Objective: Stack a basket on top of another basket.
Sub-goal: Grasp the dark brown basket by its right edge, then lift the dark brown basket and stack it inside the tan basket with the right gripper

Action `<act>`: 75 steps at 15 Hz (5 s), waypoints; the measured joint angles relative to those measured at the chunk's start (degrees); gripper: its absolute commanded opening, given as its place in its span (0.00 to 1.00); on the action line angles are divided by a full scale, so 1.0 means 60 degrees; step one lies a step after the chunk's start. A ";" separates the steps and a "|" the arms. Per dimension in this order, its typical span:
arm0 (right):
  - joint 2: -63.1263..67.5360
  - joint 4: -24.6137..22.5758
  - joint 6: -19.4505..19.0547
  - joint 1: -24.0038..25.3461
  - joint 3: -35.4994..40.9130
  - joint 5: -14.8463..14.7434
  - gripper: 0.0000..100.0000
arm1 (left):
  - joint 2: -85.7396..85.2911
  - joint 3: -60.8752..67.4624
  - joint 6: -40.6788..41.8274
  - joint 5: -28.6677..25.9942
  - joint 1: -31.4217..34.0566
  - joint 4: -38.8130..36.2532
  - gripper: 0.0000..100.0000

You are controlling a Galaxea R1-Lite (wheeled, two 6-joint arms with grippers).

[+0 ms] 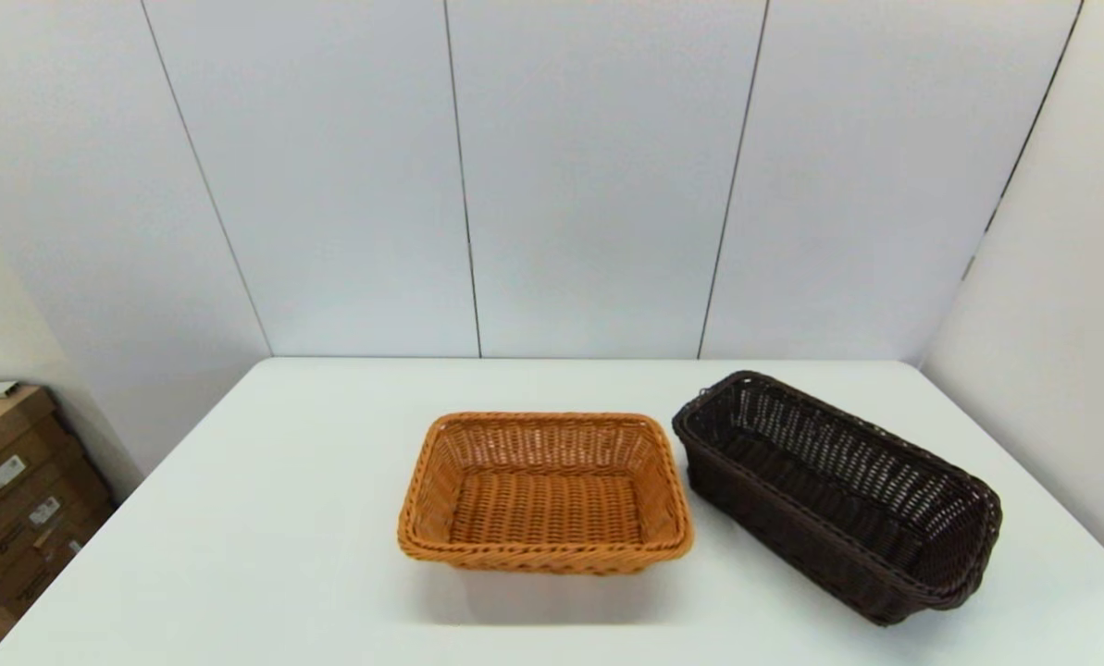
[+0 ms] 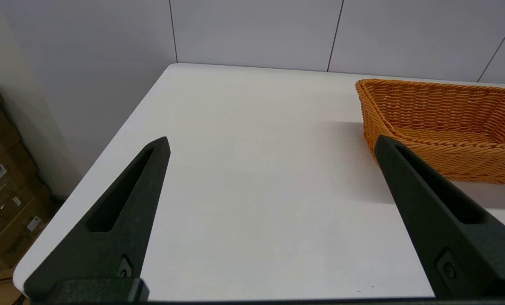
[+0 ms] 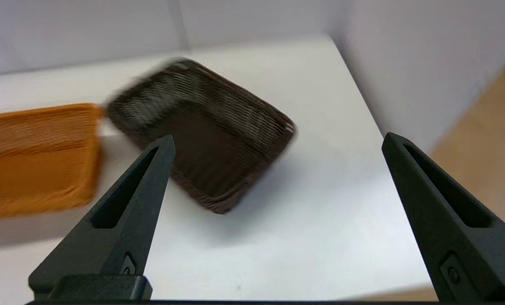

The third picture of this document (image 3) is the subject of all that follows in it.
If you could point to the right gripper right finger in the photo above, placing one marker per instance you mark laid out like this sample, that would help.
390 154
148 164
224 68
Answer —
459 250

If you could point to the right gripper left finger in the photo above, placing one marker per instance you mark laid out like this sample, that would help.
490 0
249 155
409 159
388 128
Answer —
121 237

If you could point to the orange wicker basket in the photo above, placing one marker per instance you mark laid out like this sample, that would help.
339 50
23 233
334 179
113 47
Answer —
36 161

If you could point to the dark brown wicker basket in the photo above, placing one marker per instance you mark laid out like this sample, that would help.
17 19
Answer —
218 135

